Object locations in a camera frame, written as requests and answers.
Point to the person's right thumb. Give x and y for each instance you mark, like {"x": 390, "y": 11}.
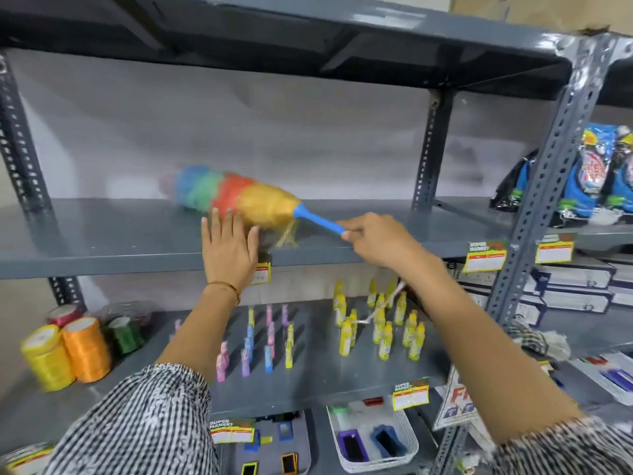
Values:
{"x": 353, "y": 223}

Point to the purple black duster block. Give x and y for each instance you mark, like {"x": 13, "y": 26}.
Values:
{"x": 352, "y": 446}

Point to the checked folded cloth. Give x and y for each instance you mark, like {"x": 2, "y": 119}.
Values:
{"x": 536, "y": 341}

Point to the red small item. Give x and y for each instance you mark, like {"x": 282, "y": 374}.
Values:
{"x": 373, "y": 401}

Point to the grey metal shelving rack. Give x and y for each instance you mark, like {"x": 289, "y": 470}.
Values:
{"x": 123, "y": 237}
{"x": 593, "y": 331}

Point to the black blue plastic packet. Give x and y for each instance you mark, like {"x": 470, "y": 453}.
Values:
{"x": 514, "y": 185}

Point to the yellow red price label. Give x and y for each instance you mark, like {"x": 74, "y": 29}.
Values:
{"x": 262, "y": 273}
{"x": 484, "y": 257}
{"x": 231, "y": 432}
{"x": 555, "y": 249}
{"x": 27, "y": 461}
{"x": 410, "y": 395}

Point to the clear plastic spool pack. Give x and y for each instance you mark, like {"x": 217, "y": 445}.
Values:
{"x": 126, "y": 309}

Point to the grey shallow tray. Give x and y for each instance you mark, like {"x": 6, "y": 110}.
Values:
{"x": 301, "y": 440}

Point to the blue flat item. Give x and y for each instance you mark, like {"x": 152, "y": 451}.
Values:
{"x": 620, "y": 379}

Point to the person's left little finger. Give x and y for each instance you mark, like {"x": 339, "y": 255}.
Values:
{"x": 205, "y": 232}

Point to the brown cardboard box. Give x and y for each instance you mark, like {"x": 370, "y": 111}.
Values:
{"x": 534, "y": 9}

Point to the orange black small sharpener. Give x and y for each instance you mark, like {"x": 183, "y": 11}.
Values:
{"x": 290, "y": 464}

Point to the black white checked shirt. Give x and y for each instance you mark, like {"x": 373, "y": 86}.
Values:
{"x": 138, "y": 425}

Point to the red thread spool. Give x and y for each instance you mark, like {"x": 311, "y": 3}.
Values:
{"x": 64, "y": 315}

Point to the green thread spool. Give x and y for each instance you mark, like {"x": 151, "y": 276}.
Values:
{"x": 126, "y": 336}

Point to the white hanging printed sign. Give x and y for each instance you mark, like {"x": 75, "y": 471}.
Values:
{"x": 457, "y": 405}

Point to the person's left hand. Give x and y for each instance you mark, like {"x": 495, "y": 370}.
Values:
{"x": 228, "y": 259}

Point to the group of pastel small bottles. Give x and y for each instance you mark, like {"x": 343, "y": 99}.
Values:
{"x": 269, "y": 346}

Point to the green small item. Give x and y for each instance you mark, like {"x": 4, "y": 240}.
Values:
{"x": 342, "y": 411}

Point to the blue small sharpener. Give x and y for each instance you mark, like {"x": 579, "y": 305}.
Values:
{"x": 285, "y": 431}
{"x": 252, "y": 441}

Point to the white flat tray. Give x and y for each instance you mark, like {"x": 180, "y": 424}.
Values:
{"x": 593, "y": 378}

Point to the orange thread spool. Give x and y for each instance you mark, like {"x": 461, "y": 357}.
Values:
{"x": 88, "y": 348}

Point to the group of yellow bottles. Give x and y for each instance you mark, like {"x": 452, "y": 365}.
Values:
{"x": 383, "y": 331}

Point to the person's right hand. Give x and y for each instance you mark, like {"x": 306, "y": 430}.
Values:
{"x": 383, "y": 239}

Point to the yellow black small sharpener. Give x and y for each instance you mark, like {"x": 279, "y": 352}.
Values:
{"x": 249, "y": 468}

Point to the person's left thumb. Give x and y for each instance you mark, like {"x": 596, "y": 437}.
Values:
{"x": 254, "y": 239}

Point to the stack of white boxes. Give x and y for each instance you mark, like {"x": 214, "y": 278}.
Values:
{"x": 573, "y": 286}

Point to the blue black duster block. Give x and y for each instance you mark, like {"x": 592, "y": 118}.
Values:
{"x": 389, "y": 441}

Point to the blue printed plastic packet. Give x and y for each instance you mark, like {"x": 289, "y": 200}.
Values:
{"x": 625, "y": 173}
{"x": 586, "y": 178}

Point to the white plastic mesh basket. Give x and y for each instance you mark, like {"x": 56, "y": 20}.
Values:
{"x": 405, "y": 435}

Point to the person's left forearm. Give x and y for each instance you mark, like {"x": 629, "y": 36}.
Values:
{"x": 200, "y": 331}

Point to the person's left middle finger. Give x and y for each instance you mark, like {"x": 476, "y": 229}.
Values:
{"x": 231, "y": 225}

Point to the person's right forearm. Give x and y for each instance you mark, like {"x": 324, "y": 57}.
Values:
{"x": 489, "y": 351}

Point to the yellow thread spool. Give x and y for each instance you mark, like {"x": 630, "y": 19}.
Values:
{"x": 47, "y": 361}

